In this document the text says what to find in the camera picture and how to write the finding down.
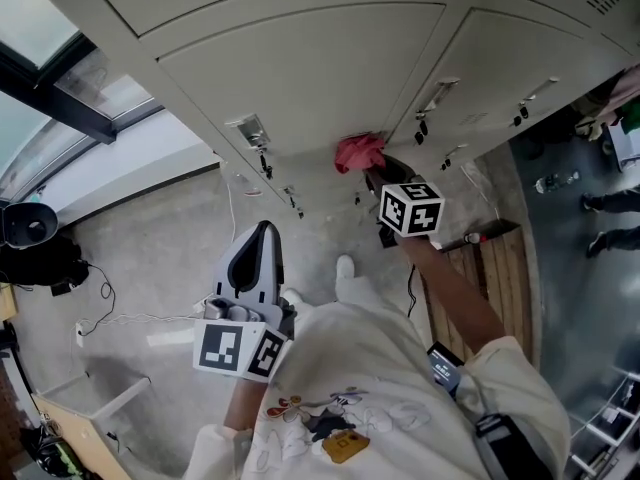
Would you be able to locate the person's right white shoe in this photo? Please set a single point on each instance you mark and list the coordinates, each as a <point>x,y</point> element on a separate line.
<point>345,268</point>

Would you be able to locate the person's white trousers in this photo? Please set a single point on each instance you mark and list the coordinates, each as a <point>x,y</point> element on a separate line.
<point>352,295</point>

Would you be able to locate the person's right forearm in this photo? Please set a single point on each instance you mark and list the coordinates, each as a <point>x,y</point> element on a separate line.
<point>455,298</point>

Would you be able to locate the black green bag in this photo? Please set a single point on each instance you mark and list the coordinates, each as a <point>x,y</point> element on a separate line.
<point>52,455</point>

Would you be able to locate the black key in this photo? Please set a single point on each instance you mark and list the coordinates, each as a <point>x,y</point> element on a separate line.
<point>521,115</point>
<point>264,163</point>
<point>421,130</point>

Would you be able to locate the black armband phone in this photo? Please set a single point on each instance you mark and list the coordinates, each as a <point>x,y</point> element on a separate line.
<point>445,365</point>

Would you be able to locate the pink cloth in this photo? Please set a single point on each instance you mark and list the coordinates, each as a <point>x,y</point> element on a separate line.
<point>357,153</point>

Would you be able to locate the wooden slat pallet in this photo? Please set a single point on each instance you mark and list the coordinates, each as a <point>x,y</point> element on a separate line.
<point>500,278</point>

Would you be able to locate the grey metal locker unit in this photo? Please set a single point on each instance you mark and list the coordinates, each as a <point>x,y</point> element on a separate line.
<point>525,48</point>

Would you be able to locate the person's left forearm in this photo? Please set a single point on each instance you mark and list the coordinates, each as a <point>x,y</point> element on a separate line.
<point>245,403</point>

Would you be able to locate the person's white printed shirt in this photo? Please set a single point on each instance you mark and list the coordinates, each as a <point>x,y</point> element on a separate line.
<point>350,353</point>

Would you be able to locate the small bottle with red cap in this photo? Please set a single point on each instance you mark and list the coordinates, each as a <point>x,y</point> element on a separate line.
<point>474,238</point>

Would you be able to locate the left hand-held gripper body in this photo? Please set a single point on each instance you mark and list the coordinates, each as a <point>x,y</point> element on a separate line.
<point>220,348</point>

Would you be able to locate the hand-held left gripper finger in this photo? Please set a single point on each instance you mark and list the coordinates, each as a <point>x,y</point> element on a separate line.
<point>221,278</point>
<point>275,273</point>

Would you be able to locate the grey metal locker door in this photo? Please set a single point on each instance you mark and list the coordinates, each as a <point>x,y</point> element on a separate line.
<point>300,68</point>

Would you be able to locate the person's white shoe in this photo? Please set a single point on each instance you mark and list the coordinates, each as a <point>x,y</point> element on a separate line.
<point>292,297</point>
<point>345,268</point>

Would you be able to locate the white floor tape strip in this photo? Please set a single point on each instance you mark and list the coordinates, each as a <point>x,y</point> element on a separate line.
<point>170,340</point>

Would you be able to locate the cardboard box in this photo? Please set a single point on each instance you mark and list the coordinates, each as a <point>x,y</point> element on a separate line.
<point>7,302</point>

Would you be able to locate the pile of hanging clothes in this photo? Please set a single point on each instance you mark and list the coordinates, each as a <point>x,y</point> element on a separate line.
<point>610,98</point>

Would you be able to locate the dark window frame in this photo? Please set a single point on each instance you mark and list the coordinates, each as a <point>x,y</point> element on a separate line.
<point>60,103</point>

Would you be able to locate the green plastic bottle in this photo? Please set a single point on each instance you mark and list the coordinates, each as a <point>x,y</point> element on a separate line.
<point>555,182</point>

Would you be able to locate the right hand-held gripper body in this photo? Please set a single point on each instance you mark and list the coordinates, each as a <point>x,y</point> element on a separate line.
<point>412,210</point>

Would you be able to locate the person's left white shoe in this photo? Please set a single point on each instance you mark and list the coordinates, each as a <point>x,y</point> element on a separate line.
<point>292,297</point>

